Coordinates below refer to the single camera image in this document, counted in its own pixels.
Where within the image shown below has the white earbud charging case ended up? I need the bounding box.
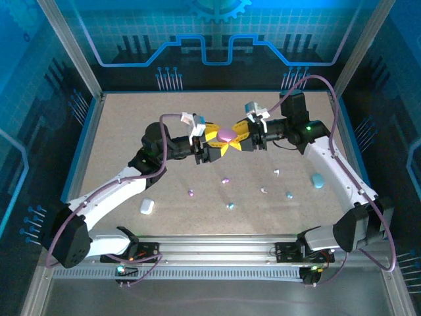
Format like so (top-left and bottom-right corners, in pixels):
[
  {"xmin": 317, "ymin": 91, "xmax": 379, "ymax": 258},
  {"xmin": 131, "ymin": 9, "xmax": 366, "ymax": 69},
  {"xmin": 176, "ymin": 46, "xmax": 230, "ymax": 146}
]
[{"xmin": 139, "ymin": 198, "xmax": 155, "ymax": 215}]

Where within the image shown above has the slotted grey cable duct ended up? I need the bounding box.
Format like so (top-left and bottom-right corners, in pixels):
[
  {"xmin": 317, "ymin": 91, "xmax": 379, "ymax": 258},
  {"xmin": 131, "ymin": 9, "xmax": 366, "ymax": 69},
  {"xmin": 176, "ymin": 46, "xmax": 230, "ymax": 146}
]
[{"xmin": 52, "ymin": 265, "xmax": 309, "ymax": 282}]

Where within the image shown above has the aluminium side frame rail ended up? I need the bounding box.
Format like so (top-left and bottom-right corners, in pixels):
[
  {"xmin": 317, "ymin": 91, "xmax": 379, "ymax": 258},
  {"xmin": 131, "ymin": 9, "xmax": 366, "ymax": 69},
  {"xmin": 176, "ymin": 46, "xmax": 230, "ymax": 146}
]
[
  {"xmin": 328, "ymin": 92, "xmax": 416, "ymax": 316},
  {"xmin": 19, "ymin": 93, "xmax": 106, "ymax": 316}
]

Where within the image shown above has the light blue earbud charging case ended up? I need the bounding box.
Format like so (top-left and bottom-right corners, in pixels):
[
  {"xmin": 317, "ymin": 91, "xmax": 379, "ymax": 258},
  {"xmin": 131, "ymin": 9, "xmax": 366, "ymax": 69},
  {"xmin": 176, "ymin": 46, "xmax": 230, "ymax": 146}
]
[{"xmin": 310, "ymin": 172, "xmax": 325, "ymax": 190}]

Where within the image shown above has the small black LED controller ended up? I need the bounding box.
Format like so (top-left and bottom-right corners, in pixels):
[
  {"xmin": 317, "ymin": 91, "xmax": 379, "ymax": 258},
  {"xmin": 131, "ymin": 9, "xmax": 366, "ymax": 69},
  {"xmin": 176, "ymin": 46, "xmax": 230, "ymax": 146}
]
[
  {"xmin": 301, "ymin": 265, "xmax": 325, "ymax": 286},
  {"xmin": 114, "ymin": 265, "xmax": 139, "ymax": 284}
]

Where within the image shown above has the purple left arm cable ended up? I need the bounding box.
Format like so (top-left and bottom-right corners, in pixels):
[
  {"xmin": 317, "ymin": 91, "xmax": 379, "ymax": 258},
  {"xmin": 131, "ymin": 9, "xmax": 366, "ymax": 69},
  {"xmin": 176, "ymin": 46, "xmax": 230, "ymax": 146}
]
[{"xmin": 45, "ymin": 113, "xmax": 184, "ymax": 288}]

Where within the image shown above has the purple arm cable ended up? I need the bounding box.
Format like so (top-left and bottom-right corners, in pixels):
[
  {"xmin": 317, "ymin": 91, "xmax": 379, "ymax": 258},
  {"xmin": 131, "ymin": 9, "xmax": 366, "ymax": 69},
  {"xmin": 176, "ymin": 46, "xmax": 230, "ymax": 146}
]
[
  {"xmin": 268, "ymin": 74, "xmax": 397, "ymax": 288},
  {"xmin": 45, "ymin": 113, "xmax": 184, "ymax": 288}
]

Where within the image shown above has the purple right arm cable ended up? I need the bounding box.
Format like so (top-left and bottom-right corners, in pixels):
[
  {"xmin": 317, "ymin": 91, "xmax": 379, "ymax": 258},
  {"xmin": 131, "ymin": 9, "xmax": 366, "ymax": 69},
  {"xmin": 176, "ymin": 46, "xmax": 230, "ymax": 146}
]
[{"xmin": 268, "ymin": 74, "xmax": 397, "ymax": 288}]

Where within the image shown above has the aluminium mounting rail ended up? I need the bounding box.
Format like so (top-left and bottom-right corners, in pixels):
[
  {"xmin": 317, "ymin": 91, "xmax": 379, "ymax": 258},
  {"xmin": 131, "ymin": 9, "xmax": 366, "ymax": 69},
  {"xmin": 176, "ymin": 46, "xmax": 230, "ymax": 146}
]
[{"xmin": 131, "ymin": 232, "xmax": 392, "ymax": 266}]

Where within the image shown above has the pink earbud charging case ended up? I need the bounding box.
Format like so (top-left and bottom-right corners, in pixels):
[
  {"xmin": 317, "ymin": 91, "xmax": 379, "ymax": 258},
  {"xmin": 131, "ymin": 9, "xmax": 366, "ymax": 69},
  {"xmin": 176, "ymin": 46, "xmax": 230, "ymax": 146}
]
[{"xmin": 215, "ymin": 128, "xmax": 236, "ymax": 144}]

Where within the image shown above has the aluminium frame post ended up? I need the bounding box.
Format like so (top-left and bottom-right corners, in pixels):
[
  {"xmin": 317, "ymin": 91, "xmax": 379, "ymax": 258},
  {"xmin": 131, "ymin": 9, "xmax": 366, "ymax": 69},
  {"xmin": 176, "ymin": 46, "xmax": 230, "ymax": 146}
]
[
  {"xmin": 36, "ymin": 0, "xmax": 103, "ymax": 99},
  {"xmin": 332, "ymin": 0, "xmax": 397, "ymax": 98}
]

